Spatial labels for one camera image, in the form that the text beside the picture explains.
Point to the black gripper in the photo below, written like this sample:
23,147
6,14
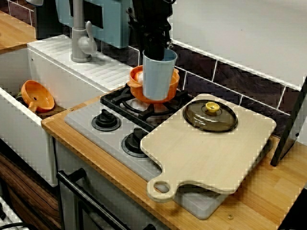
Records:
153,31

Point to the light blue plastic cup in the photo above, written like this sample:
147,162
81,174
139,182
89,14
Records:
158,79

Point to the white sponge block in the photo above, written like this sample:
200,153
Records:
139,77

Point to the orange plastic pot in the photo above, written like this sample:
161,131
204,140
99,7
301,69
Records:
135,91

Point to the teal box with black window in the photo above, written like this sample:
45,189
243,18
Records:
112,24

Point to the black burner grate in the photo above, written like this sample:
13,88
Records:
112,97

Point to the grey toy faucet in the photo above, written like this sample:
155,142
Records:
78,36

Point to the glass lid with yellow knob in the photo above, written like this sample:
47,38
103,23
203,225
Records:
211,119

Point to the black stove knob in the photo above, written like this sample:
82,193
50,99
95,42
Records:
133,143
105,121

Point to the white toy sink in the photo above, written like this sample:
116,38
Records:
60,79

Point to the grey toy stove top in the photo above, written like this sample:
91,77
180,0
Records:
81,119

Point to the light wooden cutting board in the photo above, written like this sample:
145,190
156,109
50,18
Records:
211,163

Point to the orange plastic funnel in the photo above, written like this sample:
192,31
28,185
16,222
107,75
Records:
40,95

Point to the white toy oven front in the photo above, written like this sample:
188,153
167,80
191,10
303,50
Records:
67,158

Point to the dark green toy vegetable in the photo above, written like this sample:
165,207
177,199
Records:
19,95

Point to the dark slanted panel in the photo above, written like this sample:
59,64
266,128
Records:
287,134

